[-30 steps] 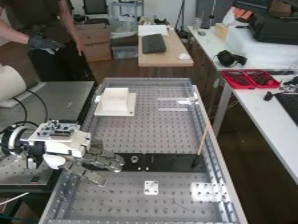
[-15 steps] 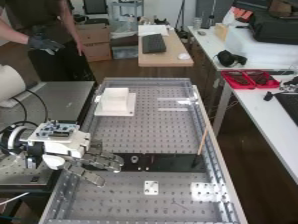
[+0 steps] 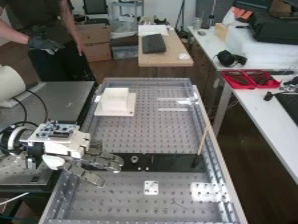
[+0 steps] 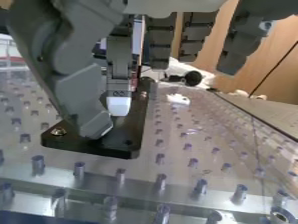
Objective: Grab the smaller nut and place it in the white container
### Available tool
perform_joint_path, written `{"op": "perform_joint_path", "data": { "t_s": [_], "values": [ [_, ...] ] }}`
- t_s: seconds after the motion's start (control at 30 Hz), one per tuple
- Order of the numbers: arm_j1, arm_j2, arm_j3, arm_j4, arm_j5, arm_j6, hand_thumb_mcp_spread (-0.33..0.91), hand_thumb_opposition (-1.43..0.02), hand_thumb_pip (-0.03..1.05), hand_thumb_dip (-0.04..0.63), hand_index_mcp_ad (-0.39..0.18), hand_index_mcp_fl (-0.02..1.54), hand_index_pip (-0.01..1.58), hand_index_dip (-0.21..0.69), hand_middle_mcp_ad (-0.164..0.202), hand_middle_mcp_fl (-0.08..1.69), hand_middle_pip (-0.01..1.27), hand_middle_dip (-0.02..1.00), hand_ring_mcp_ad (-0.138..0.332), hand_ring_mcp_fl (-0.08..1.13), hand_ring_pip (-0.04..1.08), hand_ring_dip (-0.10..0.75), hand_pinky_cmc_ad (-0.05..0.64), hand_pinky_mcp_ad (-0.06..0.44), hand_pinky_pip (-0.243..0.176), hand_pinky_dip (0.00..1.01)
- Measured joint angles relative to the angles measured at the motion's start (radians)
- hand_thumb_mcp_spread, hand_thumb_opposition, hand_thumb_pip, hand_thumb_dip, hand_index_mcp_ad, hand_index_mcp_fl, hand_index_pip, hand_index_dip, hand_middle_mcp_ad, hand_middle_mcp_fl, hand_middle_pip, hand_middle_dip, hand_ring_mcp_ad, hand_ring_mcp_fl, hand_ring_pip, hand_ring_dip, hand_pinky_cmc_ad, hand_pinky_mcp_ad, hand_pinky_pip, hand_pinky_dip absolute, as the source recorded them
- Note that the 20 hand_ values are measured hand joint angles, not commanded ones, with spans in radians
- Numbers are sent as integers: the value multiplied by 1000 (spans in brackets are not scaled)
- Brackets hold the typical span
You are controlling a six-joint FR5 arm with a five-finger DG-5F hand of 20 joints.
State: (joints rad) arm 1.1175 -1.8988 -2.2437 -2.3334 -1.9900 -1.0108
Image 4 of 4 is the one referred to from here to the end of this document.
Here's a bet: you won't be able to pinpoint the black plate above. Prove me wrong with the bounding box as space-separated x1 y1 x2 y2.
40 77 153 160

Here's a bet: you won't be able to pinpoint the clear box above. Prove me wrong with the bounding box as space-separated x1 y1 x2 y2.
0 59 298 224

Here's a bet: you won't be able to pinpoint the small metal nut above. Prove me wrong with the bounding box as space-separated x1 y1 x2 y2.
50 127 69 137

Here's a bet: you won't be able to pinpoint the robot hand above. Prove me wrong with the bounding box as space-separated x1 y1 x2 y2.
7 0 298 140

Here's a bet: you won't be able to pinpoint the small white metal bracket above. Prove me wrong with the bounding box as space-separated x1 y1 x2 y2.
167 93 192 105

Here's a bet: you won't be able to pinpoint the black headphones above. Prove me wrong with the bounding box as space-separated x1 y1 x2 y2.
168 70 205 88

